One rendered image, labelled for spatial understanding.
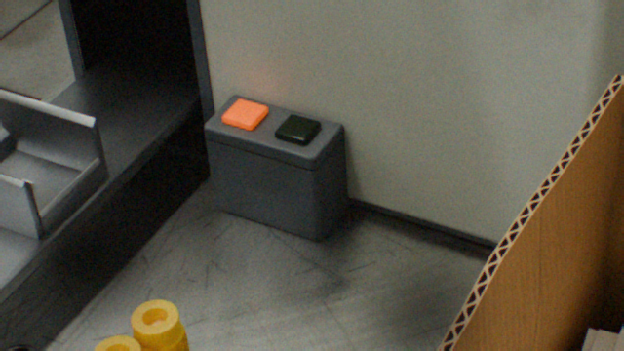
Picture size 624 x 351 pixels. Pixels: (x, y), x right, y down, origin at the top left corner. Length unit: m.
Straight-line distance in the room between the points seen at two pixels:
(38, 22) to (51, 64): 0.16
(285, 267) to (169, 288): 0.05
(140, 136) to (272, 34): 0.08
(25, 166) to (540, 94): 0.24
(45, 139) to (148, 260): 0.07
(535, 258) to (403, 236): 0.20
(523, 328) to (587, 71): 0.14
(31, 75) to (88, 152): 1.79
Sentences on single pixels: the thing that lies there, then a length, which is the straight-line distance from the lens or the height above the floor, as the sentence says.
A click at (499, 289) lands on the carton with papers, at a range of 0.35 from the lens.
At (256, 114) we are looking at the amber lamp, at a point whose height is 0.93.
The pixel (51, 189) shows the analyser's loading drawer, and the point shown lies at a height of 0.92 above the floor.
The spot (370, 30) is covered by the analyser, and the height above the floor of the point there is 0.98.
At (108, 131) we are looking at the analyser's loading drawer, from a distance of 0.59.
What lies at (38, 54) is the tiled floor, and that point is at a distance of 2.41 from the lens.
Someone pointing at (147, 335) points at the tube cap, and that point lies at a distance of 0.38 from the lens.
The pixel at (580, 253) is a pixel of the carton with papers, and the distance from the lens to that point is 0.42.
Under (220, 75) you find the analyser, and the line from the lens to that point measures 0.59.
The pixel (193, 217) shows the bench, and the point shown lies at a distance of 0.60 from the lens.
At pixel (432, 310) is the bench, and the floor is 0.87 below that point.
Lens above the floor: 1.26
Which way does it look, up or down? 39 degrees down
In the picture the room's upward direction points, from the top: 5 degrees counter-clockwise
